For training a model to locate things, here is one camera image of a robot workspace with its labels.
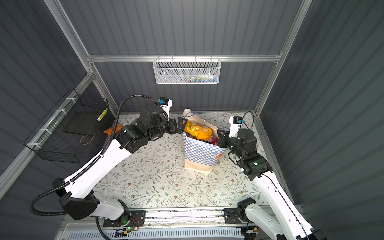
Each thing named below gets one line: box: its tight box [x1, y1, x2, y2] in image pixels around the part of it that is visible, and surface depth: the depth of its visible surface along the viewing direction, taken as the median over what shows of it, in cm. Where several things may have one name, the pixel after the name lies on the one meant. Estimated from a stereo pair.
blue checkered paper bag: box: [182, 109, 226, 175], surface depth 79 cm
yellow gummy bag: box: [184, 120, 213, 141], surface depth 84 cm
